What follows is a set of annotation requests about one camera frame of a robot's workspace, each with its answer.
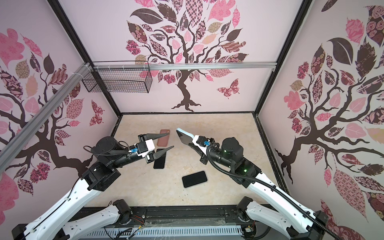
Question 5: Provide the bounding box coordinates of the light blue phone case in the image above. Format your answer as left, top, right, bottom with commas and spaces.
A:
176, 128, 195, 145

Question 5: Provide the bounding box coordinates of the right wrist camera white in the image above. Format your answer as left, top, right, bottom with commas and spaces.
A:
192, 135, 215, 155

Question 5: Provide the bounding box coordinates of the pink silicone phone case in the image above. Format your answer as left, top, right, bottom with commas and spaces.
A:
157, 129, 170, 147

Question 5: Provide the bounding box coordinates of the aluminium rail left wall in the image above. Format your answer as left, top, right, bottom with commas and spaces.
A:
1, 63, 92, 173

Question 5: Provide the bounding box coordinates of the white slotted cable duct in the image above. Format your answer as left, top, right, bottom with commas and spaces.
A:
80, 226, 243, 240

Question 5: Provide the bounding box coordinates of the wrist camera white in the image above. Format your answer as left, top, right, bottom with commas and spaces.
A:
192, 135, 215, 155
129, 140, 155, 158

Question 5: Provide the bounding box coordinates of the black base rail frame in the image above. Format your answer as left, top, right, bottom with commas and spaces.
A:
55, 203, 316, 240

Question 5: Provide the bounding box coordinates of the black wire basket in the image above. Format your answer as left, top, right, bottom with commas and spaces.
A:
82, 60, 153, 94

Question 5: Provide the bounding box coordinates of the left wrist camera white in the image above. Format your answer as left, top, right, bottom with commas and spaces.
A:
129, 140, 155, 158

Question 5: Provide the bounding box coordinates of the left camera thin black cable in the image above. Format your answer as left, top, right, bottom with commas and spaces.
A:
83, 140, 133, 157

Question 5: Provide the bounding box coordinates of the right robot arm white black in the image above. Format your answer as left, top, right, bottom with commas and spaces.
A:
192, 136, 328, 240

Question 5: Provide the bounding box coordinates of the aluminium rail back wall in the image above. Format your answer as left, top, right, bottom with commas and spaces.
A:
93, 62, 277, 71

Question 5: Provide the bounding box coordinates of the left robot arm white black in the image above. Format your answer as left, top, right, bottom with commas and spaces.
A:
12, 132, 170, 240

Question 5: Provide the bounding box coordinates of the aluminium rail wall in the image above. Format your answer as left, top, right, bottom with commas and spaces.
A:
93, 62, 277, 71
1, 63, 92, 173

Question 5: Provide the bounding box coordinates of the black smartphone from pink case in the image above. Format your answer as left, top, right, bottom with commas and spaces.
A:
153, 153, 167, 169

